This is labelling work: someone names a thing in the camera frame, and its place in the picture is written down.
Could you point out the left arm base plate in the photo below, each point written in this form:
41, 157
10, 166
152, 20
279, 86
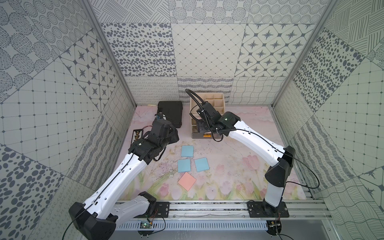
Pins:
157, 210

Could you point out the blue sticky note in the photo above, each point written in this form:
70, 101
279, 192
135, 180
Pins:
187, 151
184, 165
202, 164

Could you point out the aluminium mounting rail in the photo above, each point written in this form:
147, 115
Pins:
207, 210

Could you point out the black plastic tool case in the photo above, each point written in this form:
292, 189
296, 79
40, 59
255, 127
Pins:
172, 110

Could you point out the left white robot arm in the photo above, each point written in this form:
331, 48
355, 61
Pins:
140, 154

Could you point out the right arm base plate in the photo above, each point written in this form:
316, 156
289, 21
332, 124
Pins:
262, 209

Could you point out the blue sticky note lower right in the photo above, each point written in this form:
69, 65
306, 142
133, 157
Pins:
202, 164

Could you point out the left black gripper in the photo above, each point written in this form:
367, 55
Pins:
160, 118

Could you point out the floral pink table mat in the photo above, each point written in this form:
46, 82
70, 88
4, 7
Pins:
235, 172

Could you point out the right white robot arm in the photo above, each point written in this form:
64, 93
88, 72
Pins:
280, 159

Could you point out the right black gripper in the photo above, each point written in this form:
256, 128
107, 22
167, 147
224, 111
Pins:
201, 128

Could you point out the beige desk organizer cabinet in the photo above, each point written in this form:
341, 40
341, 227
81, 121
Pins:
215, 99

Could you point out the pink sticky note left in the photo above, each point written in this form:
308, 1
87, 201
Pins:
187, 181

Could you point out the blue sticky note top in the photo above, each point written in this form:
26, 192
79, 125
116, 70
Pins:
187, 151

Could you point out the blue sticky note lower left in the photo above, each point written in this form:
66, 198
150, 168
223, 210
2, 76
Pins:
184, 165

